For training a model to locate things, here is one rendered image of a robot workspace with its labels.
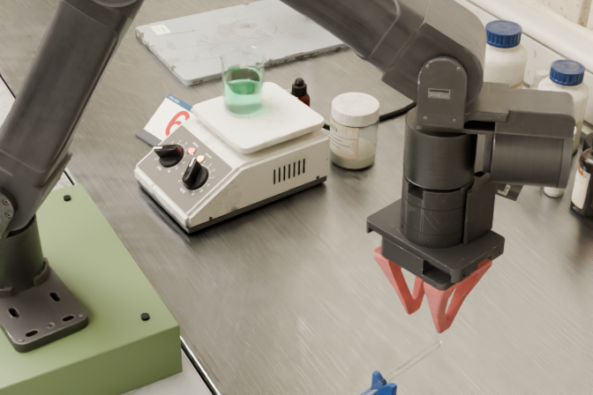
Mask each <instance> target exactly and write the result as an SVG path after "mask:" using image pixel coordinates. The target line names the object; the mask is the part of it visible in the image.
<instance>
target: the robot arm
mask: <svg viewBox="0 0 593 395"><path fill-rule="evenodd" d="M144 1H145V0H56V9H55V11H54V12H53V16H52V18H51V20H50V22H49V25H48V27H47V30H46V32H45V34H44V35H43V37H42V40H41V43H40V45H39V48H38V49H37V51H36V53H35V55H34V58H33V60H32V62H31V65H30V67H29V69H28V71H27V74H26V76H25V78H24V80H23V83H22V85H21V87H20V89H19V92H18V94H17V96H16V98H15V101H14V102H13V103H12V106H11V110H10V111H9V113H8V115H7V116H6V118H5V119H4V122H3V123H2V125H1V127H0V328H1V330H2V331H3V333H4V335H5V336H6V338H7V339H8V340H9V341H10V343H11V345H12V346H13V348H14V349H15V350H16V351H17V352H20V353H27V352H30V351H32V350H35V349H36V348H38V347H42V346H44V345H47V344H48V343H51V342H53V341H55V340H58V339H61V338H63V337H65V336H68V335H70V334H72V333H74V332H78V331H80V330H82V329H84V328H86V327H87V325H88V317H87V312H86V310H85V309H84V308H83V306H82V305H81V304H80V303H79V301H78V300H77V299H76V297H75V296H74V295H73V294H72V292H71V291H70V290H69V288H68V287H67V286H66V285H65V284H64V283H63V282H62V280H61V279H60V278H59V277H58V275H57V274H56V273H55V271H54V270H53V269H52V268H51V266H50V265H49V262H48V258H47V257H43V255H42V249H41V239H40V234H39V228H38V223H37V217H36V212H37V210H38V209H39V208H40V206H41V205H42V203H43V202H44V200H45V199H46V198H47V196H48V195H49V193H50V192H51V191H52V190H53V189H54V187H55V186H56V184H57V183H58V181H59V180H60V179H61V176H62V174H63V172H64V170H65V168H66V166H67V164H68V162H69V160H71V156H72V155H73V153H72V152H71V151H69V148H70V146H71V142H72V140H73V137H74V134H75V132H76V130H77V128H78V127H79V124H80V122H81V120H82V118H83V116H84V114H85V113H86V110H87V108H88V106H89V104H90V102H91V100H92V98H93V97H94V94H95V93H96V91H97V89H98V87H99V85H100V83H101V81H102V79H103V77H104V75H105V73H106V71H107V69H108V67H109V65H110V63H111V61H112V59H113V57H114V55H115V53H116V51H117V49H118V47H119V46H120V44H121V42H122V40H123V38H124V36H125V34H126V32H127V31H128V29H129V27H130V26H131V23H132V22H133V20H134V19H135V18H136V16H137V14H138V12H139V10H140V8H141V6H142V4H143V3H144ZM279 1H281V2H282V3H284V4H286V5H287V6H288V7H290V8H292V9H293V10H295V11H297V12H298V13H300V14H302V15H303V16H305V17H306V18H308V19H309V20H311V21H312V22H314V23H315V24H317V25H318V26H320V27H322V28H323V29H325V30H326V31H328V32H329V33H330V34H332V35H333V36H335V37H336V38H337V39H339V40H340V41H342V42H343V43H345V44H346V45H347V46H349V47H350V48H351V49H352V50H353V51H354V53H355V54H356V55H357V56H358V57H360V58H361V59H362V60H363V61H365V62H366V63H368V64H369V65H370V66H371V67H373V68H375V69H376V70H378V71H380V72H382V73H383V74H382V78H381V81H382V82H384V83H385V84H387V85H388V86H391V87H392V88H393V89H394V90H396V91H398V92H399V93H401V94H403V95H405V96H406V97H408V98H409V99H411V100H413V101H414V102H415V103H416V104H417V106H416V107H414V108H412V109H411V110H410V111H409V112H408V113H407V114H406V116H405V131H404V150H403V172H402V198H400V199H398V200H396V201H394V202H393V203H392V204H390V205H387V206H386V207H384V208H382V209H380V210H378V211H377V212H375V213H373V214H371V215H370V216H368V217H367V218H366V233H367V234H369V233H370V232H372V231H374V232H376V233H377V234H379V235H382V240H381V245H380V246H378V248H376V249H375V250H374V258H375V260H376V262H377V263H378V265H379V267H380V268H381V270H382V271H383V273H385V275H386V277H387V279H388V280H389V282H390V283H391V285H392V286H393V288H394V290H395V292H396V293H397V295H398V297H399V299H400V300H401V302H402V305H403V307H404V309H405V310H406V312H407V314H409V315H411V314H413V313H414V312H416V311H417V310H419V309H420V307H421V304H422V301H423V298H424V293H425V294H426V298H427V301H428V304H429V308H430V311H431V314H432V320H433V323H434V325H435V328H436V331H437V333H442V332H444V331H445V330H447V329H448V328H449V327H450V326H451V324H452V322H453V321H454V319H455V317H456V315H457V313H458V311H459V309H460V307H461V305H462V304H463V302H464V300H465V298H466V297H467V295H468V294H469V293H470V291H471V290H472V289H473V288H474V286H475V285H476V284H477V282H478V281H479V280H480V279H481V278H482V277H483V276H484V274H485V273H486V272H487V271H488V270H489V268H490V267H491V266H492V260H494V259H495V258H497V257H499V256H501V255H502V254H503V253H504V247H505V237H504V236H502V235H499V234H497V233H496V232H494V231H492V230H491V229H492V223H493V214H494V204H495V195H499V196H501V197H503V198H508V199H510V200H513V201H514V202H515V201H516V199H517V198H518V196H519V194H520V192H521V190H522V187H523V185H527V186H537V187H547V188H557V189H565V188H566V187H567V183H568V178H569V174H570V172H571V170H570V167H571V159H572V151H573V143H574V141H573V139H574V127H575V115H574V98H573V96H572V95H571V94H570V93H567V92H559V91H546V90H534V89H521V88H510V84H508V83H496V82H484V61H485V51H486V42H487V36H486V31H485V28H484V25H483V23H482V21H481V20H480V18H479V17H478V16H477V15H476V14H475V13H473V12H472V11H470V10H469V9H467V8H465V7H464V6H462V5H461V4H459V3H457V2H456V1H455V0H279ZM478 134H479V135H478ZM402 268H403V269H405V270H407V271H408V272H411V273H412V274H414V275H416V277H415V283H414V288H413V294H412V295H411V293H410V291H409V288H408V285H407V283H406V280H405V279H404V276H403V274H402ZM453 291H454V294H453V297H452V299H451V302H450V303H449V306H448V308H447V302H448V298H449V297H450V296H451V294H452V293H453ZM54 300H57V302H55V301H54ZM446 308H447V312H446ZM13 316H15V317H17V318H14V317H13Z"/></svg>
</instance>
